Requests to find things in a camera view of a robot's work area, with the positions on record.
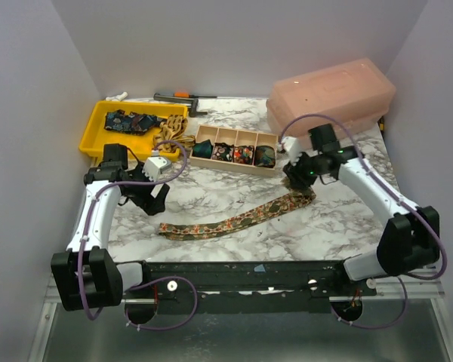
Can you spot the paisley flamingo patterned tie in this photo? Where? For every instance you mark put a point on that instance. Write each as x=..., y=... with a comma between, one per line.
x=289, y=202

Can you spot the red floral rolled tie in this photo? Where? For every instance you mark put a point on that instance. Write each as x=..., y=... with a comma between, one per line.
x=243, y=154

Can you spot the white plastic piece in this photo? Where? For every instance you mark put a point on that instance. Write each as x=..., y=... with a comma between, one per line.
x=117, y=98

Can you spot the green feather rolled tie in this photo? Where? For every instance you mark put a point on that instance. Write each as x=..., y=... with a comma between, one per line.
x=265, y=156

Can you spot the orange handled tool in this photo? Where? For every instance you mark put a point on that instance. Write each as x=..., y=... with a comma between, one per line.
x=180, y=97

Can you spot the aluminium rail frame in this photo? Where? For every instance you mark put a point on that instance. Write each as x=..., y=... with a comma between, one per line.
x=404, y=321

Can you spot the navy floral patterned tie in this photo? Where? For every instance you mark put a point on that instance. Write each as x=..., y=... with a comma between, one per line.
x=131, y=123

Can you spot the dark green rolled tie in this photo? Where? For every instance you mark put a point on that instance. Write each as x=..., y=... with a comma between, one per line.
x=203, y=149

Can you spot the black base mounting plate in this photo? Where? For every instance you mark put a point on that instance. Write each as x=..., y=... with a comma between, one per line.
x=245, y=287

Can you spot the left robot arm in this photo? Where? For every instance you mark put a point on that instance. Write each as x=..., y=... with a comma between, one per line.
x=85, y=273

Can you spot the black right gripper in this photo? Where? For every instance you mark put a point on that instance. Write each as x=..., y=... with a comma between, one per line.
x=297, y=177

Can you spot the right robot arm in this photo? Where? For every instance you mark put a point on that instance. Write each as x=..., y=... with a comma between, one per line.
x=409, y=239

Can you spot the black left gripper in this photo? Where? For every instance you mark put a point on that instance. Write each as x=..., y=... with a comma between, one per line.
x=150, y=204

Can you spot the pink translucent plastic box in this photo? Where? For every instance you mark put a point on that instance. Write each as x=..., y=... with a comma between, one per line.
x=356, y=94

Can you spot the black floral rolled tie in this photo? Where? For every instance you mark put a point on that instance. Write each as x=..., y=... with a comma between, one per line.
x=222, y=152

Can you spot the beige beetle patterned tie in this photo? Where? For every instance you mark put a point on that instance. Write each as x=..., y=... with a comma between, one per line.
x=173, y=128

